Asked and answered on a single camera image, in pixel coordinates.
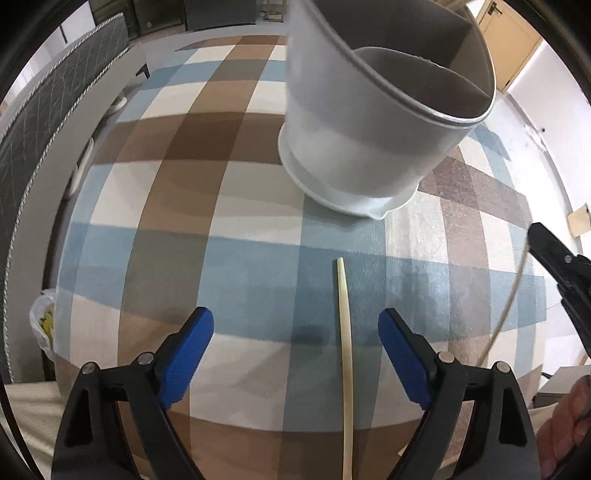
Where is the grey cylindrical utensil holder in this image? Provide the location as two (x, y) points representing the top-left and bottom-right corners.
(277, 1), (496, 220)

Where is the wooden door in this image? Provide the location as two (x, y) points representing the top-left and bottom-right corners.
(477, 1), (542, 93)

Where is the grey quilted bed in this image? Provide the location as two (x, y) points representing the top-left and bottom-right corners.
(1, 14), (146, 383)

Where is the checkered blue brown rug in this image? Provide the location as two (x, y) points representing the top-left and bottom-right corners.
(55, 34), (547, 479)

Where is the plastic bag with yellow items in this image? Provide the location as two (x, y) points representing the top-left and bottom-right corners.
(29, 289), (56, 362)

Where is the wooden chopstick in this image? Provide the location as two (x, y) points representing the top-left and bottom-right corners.
(477, 225), (532, 367)
(335, 257), (355, 480)

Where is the cardboard piece by wall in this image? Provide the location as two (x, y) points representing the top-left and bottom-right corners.
(567, 204), (591, 238)

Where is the person's right hand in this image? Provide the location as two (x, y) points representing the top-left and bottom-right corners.
(537, 375), (590, 479)

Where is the black glass display cabinet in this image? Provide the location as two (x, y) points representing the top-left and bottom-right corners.
(88, 0), (184, 40)

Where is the dark grey refrigerator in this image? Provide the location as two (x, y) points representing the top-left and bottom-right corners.
(184, 0), (259, 31)

